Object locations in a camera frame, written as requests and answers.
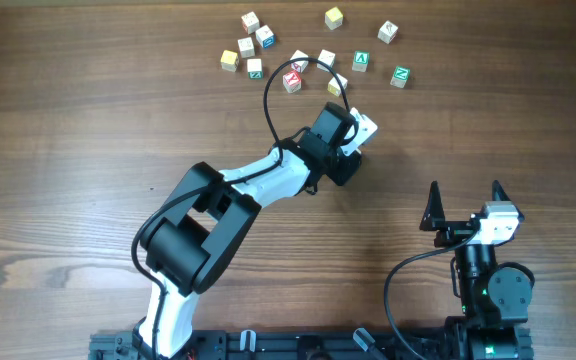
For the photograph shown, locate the red picture block top left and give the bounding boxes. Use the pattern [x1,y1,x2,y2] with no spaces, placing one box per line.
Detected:
[241,11,261,34]

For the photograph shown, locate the black camera cable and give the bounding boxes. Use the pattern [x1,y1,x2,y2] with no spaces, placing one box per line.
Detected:
[383,227,482,360]
[130,56,360,360]

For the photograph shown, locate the red letter Y block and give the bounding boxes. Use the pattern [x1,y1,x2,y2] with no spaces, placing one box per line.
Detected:
[282,70,302,93]

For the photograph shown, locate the yellow edged picture block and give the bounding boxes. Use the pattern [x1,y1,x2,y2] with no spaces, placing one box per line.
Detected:
[327,74,348,97]

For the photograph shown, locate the brown picture block far right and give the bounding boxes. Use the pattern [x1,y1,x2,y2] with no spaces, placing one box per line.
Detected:
[377,20,399,44]

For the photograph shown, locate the green letter N block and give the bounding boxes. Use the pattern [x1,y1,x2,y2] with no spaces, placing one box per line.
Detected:
[390,66,411,88]

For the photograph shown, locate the green letter A block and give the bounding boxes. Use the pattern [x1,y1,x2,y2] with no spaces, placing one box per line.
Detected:
[352,51,370,72]

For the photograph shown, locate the yellow block left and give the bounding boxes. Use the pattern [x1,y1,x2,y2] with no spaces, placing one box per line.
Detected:
[220,50,239,72]

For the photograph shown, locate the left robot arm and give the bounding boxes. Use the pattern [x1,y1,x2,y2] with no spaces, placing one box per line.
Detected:
[131,102,377,359]

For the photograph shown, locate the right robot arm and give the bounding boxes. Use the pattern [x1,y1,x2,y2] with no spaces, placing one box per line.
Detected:
[420,181,535,360]

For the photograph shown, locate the left black camera cable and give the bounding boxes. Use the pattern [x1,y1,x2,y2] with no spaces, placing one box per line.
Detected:
[130,56,360,360]

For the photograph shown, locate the blue edged letter block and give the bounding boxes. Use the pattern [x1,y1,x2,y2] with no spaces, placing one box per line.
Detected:
[255,25,276,48]

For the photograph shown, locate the green edged small block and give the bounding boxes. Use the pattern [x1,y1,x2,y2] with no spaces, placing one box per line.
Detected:
[246,58,264,79]

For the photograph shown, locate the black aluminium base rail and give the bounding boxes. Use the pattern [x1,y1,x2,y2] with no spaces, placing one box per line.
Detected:
[87,327,535,360]

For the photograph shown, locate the yellow top block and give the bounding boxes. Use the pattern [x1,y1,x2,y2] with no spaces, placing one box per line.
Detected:
[324,7,344,30]

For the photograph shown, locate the right black camera cable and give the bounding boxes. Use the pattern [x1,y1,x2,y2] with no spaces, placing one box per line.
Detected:
[383,227,482,360]

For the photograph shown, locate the red edged wooden block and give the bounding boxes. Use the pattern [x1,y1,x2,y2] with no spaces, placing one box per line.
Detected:
[290,50,309,73]

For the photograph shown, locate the plain wooden picture block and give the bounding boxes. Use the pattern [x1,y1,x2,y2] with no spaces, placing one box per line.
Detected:
[237,37,255,59]

